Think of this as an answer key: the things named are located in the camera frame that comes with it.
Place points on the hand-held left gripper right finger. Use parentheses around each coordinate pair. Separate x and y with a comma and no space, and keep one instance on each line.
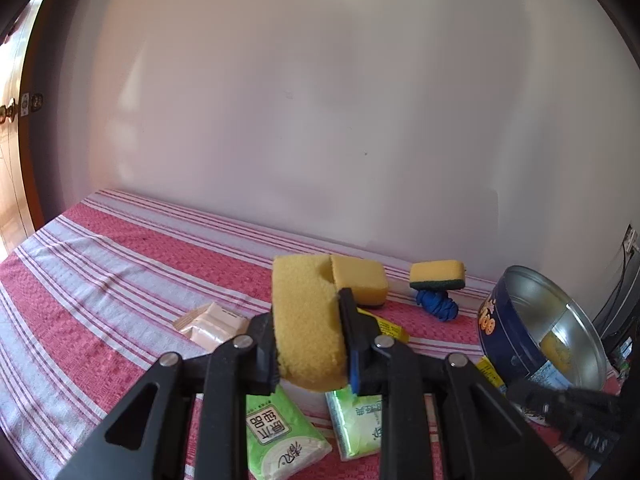
(354,360)

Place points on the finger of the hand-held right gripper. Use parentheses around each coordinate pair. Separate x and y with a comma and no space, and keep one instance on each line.
(565,410)

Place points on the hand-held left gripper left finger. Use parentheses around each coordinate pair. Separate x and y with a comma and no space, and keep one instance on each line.
(267,355)

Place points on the large yellow sponge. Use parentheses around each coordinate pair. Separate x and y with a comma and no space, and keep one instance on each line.
(307,320)

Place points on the blue round metal tin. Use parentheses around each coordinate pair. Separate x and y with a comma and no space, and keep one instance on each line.
(515,325)

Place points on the yellow packet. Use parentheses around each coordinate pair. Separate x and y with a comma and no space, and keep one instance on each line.
(489,371)
(392,331)

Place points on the beige wrapped packet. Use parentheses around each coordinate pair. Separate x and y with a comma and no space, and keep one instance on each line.
(212,325)

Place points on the green tissue pack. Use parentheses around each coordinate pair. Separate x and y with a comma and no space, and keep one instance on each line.
(280,435)
(357,425)

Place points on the yellow sponge with dark scrub pad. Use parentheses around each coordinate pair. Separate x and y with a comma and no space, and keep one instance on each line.
(357,280)

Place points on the small yellow green sponge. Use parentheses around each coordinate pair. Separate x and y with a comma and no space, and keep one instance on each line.
(436,272)

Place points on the red white striped cloth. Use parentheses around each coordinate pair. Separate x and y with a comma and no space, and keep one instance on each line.
(100,270)

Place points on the wooden door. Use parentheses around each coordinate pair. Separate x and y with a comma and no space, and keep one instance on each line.
(10,185)

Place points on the brass door latch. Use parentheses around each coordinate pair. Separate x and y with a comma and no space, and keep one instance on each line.
(32,102)

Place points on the wall socket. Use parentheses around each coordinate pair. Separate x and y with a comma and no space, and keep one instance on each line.
(630,239)

